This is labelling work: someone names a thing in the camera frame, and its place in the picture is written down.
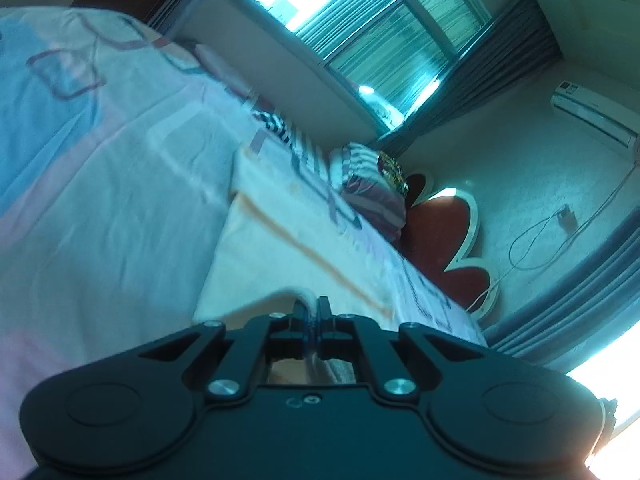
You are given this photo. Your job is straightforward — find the sliding glass window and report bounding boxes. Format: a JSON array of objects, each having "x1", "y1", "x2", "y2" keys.
[{"x1": 231, "y1": 0, "x2": 507, "y2": 137}]

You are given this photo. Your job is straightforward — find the light striped pillow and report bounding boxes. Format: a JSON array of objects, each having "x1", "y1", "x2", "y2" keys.
[{"x1": 327, "y1": 142, "x2": 383, "y2": 188}]

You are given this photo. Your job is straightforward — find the black white striped cloth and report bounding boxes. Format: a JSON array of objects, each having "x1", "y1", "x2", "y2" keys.
[{"x1": 251, "y1": 107, "x2": 302, "y2": 147}]

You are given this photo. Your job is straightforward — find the pastel patterned bed sheet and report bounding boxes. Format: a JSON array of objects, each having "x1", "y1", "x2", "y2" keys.
[{"x1": 0, "y1": 6, "x2": 490, "y2": 480}]

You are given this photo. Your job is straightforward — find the folded striped blankets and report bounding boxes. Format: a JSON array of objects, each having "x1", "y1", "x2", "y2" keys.
[{"x1": 342, "y1": 172, "x2": 409, "y2": 242}]

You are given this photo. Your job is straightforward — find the pink pillow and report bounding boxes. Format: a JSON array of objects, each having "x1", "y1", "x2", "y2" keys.
[{"x1": 194, "y1": 41, "x2": 253, "y2": 98}]

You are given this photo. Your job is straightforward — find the white wall air conditioner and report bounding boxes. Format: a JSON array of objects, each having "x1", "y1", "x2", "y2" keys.
[{"x1": 550, "y1": 80, "x2": 640, "y2": 150}]

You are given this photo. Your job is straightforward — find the grey pleated curtain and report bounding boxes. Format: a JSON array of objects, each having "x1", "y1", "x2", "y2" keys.
[{"x1": 479, "y1": 220, "x2": 640, "y2": 362}]

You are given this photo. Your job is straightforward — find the red petal-shaped headboard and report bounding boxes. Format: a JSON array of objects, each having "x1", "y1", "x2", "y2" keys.
[{"x1": 394, "y1": 172, "x2": 502, "y2": 322}]

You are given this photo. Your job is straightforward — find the colourful patterned cloth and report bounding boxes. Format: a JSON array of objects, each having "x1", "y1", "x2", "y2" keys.
[{"x1": 376, "y1": 150, "x2": 412, "y2": 197}]

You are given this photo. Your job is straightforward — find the thin charger cable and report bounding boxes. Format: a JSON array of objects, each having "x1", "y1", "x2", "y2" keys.
[{"x1": 467, "y1": 160, "x2": 640, "y2": 313}]

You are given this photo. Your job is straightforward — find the cream knitted sweater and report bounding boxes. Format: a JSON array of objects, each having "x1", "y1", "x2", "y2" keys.
[{"x1": 192, "y1": 150, "x2": 401, "y2": 386}]

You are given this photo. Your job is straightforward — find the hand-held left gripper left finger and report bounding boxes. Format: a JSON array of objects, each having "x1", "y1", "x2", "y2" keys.
[{"x1": 140, "y1": 299, "x2": 309, "y2": 402}]

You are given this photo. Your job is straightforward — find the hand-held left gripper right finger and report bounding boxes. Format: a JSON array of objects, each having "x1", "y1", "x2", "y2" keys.
[{"x1": 315, "y1": 297, "x2": 501, "y2": 404}]

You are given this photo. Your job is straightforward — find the striped mattress cover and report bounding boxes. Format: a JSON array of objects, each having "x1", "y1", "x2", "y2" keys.
[{"x1": 280, "y1": 122, "x2": 343, "y2": 188}]

